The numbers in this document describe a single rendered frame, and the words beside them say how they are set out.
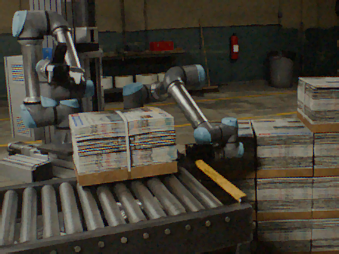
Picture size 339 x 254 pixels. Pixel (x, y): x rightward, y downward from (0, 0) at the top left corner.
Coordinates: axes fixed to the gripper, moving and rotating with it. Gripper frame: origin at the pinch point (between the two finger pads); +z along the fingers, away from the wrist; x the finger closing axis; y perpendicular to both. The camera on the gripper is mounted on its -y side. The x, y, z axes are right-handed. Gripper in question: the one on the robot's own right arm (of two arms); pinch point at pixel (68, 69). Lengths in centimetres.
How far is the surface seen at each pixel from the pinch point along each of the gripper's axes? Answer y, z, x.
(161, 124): 18.5, 8.7, -34.1
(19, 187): 45.8, -12.5, 12.4
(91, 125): 19.5, 3.0, -8.5
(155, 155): 30.6, 7.9, -32.9
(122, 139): 24.6, 5.2, -20.0
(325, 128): 21, 12, -124
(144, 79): 45, -578, -308
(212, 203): 39, 41, -38
